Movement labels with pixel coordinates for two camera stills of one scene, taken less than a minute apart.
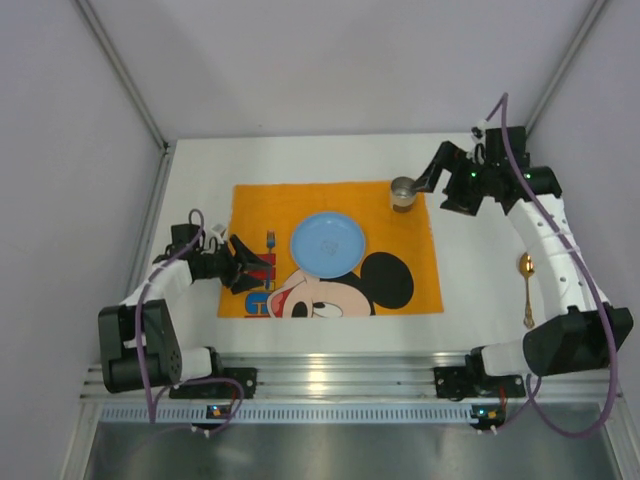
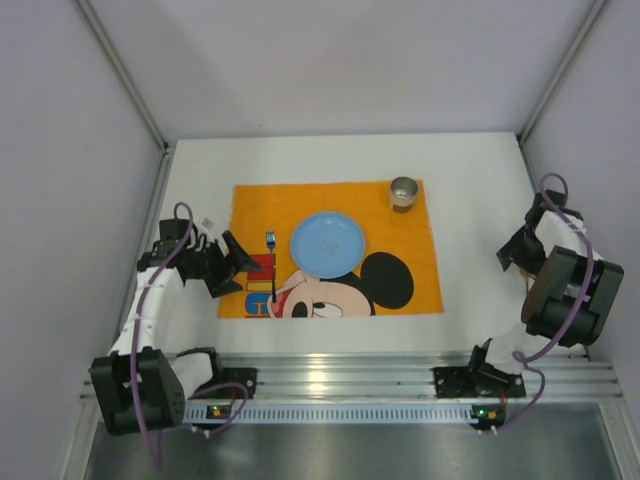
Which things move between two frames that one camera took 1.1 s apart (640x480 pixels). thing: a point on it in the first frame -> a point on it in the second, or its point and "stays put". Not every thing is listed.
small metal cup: (402, 194) stays put
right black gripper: (447, 167) -> (513, 248)
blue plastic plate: (328, 245) stays put
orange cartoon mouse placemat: (397, 274) stays put
